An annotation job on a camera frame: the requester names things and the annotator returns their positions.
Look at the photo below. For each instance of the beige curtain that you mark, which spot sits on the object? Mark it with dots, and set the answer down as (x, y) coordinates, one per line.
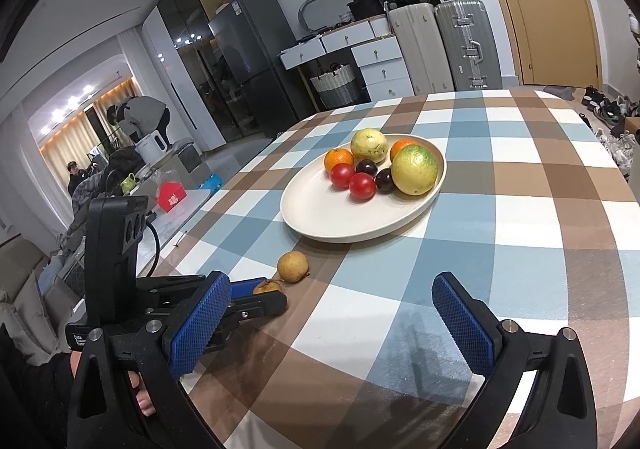
(70, 149)

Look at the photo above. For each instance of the cream round plate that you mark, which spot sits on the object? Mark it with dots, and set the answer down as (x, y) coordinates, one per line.
(320, 214)

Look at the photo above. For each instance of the pile of dark shoes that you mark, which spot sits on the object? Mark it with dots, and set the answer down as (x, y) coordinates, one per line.
(612, 119)

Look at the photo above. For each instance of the checkered tablecloth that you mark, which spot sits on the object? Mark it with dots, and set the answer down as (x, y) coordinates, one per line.
(525, 229)

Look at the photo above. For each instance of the wooden door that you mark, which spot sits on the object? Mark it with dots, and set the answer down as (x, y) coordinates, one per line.
(550, 14)

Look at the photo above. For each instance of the person's left hand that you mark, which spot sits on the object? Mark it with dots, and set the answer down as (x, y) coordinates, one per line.
(142, 399)

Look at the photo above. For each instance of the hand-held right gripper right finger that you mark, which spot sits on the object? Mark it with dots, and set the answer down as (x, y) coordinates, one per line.
(465, 324)

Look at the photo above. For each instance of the blue package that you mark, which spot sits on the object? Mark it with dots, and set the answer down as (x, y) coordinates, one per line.
(211, 182)

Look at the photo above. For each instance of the red tomato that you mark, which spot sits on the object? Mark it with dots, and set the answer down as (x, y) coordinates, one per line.
(362, 185)
(342, 175)

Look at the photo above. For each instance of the white cylindrical appliance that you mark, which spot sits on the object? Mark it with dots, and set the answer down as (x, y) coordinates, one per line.
(150, 146)

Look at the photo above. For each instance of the silver suitcase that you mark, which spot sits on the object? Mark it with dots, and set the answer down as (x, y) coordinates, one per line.
(467, 44)

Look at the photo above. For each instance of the woven laundry basket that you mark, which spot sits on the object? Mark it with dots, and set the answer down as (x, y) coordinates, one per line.
(335, 89)

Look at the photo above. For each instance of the yellow round fruit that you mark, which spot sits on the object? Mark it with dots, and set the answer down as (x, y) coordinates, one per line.
(369, 145)

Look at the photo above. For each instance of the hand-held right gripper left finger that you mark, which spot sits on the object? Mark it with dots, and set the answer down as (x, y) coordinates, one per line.
(200, 324)

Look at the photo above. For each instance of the grey refrigerator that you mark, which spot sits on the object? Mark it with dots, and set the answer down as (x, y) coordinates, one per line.
(260, 64)

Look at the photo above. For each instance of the large orange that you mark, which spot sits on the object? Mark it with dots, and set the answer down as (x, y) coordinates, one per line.
(338, 159)

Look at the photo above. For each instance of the white tall cabinet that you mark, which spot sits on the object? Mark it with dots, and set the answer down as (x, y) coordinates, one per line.
(165, 79)

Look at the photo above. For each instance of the black jacket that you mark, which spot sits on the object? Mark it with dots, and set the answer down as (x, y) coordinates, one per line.
(115, 174)

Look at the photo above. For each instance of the black glossy wardrobe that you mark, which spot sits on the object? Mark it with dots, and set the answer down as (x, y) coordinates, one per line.
(195, 54)

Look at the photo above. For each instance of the oval grey framed mirror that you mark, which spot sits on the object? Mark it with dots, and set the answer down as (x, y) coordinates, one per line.
(307, 9)

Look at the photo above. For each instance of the white desk with drawers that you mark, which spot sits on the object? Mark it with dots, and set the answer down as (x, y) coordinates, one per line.
(380, 59)

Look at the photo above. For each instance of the red gift bag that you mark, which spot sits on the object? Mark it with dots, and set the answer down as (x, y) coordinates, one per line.
(171, 196)

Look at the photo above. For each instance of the grey low cabinet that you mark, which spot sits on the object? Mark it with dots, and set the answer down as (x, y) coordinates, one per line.
(186, 158)

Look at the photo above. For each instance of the small orange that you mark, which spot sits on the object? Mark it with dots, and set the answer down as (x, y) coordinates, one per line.
(402, 147)

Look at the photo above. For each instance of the small cardboard box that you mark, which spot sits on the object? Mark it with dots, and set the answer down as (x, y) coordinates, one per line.
(634, 125)

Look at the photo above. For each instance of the person's left forearm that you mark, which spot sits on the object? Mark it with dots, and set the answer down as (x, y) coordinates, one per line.
(35, 389)

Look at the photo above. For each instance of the grey sofa cushions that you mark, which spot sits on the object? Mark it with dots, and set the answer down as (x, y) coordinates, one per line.
(25, 294)

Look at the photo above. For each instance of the dark purple plum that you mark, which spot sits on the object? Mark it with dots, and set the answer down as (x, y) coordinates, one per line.
(366, 166)
(385, 179)

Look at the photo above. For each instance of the beige suitcase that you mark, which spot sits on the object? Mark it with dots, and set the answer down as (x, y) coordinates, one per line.
(420, 49)

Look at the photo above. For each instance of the grey floor mat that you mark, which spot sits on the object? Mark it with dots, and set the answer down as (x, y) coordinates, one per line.
(560, 92)

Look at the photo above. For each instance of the green-yellow mango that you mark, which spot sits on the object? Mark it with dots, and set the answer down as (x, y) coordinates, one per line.
(415, 170)

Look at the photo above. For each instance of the green kettle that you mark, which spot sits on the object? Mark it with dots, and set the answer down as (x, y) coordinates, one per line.
(129, 182)

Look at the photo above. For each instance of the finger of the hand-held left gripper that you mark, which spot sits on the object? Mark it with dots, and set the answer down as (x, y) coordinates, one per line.
(245, 288)
(260, 306)

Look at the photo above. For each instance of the brown longan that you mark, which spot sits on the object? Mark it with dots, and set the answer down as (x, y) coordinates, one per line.
(292, 266)
(267, 286)

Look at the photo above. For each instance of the black storage bag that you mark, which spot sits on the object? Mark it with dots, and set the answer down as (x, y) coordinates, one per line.
(366, 9)

